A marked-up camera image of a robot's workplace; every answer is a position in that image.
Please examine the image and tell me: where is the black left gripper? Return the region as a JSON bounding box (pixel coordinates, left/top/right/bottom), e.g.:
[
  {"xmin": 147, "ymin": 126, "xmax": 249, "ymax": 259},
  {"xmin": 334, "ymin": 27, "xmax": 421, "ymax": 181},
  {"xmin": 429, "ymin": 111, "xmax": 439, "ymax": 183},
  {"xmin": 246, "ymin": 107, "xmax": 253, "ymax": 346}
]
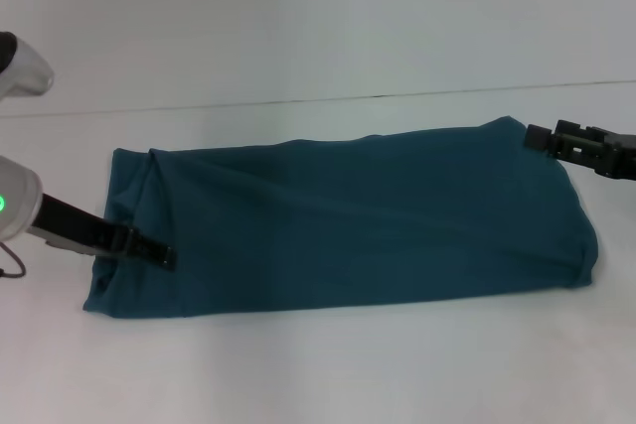
[{"xmin": 25, "ymin": 193, "xmax": 179, "ymax": 273}]

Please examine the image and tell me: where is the teal t-shirt with FREE print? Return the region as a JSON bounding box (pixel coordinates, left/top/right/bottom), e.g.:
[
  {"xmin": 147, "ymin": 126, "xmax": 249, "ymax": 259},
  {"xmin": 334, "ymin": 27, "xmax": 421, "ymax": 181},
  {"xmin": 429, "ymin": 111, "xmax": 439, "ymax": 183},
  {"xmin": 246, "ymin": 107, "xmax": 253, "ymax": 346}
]
[{"xmin": 81, "ymin": 116, "xmax": 602, "ymax": 321}]

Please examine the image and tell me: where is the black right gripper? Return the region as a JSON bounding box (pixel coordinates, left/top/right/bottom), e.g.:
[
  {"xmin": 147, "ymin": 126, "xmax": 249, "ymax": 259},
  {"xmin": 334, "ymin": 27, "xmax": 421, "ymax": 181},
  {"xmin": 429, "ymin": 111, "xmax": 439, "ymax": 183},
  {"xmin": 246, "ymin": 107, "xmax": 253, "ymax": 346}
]
[{"xmin": 525, "ymin": 118, "xmax": 636, "ymax": 181}]

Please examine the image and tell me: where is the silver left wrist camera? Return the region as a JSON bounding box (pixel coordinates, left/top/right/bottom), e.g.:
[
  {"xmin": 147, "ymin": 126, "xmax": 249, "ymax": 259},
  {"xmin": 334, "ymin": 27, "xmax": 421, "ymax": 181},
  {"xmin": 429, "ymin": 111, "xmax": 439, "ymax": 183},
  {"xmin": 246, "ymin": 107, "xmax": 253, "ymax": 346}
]
[{"xmin": 0, "ymin": 31, "xmax": 55, "ymax": 101}]

